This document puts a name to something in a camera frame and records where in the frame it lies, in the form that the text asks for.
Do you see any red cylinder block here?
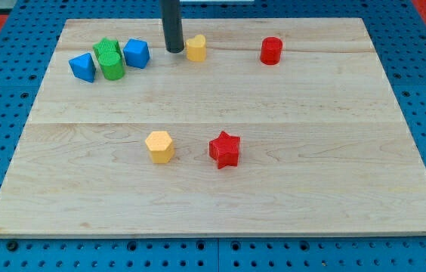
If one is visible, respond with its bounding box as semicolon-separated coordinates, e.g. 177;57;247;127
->
260;36;283;65

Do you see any yellow heart block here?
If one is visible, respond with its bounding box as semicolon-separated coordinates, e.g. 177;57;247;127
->
186;34;207;62

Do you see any yellow hexagon block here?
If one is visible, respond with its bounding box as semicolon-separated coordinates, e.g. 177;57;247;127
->
145;131;174;164

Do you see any blue triangle block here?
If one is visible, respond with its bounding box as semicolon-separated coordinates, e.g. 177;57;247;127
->
69;53;96;83

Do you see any blue cube block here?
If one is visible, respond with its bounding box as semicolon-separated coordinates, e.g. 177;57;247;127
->
123;39;150;69

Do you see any green cylinder block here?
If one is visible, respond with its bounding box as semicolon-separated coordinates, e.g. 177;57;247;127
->
98;51;125;81

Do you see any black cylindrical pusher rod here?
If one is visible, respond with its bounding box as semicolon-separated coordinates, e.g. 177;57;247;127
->
159;0;184;53

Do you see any red star block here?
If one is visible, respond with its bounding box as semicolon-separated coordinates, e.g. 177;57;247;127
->
208;131;241;169

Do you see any green star block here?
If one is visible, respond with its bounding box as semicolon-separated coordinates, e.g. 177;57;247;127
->
92;37;122;58

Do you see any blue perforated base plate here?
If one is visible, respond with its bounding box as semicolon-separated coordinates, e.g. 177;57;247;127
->
0;1;426;271

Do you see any light wooden board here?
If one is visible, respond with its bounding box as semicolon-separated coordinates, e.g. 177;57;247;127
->
0;17;426;239

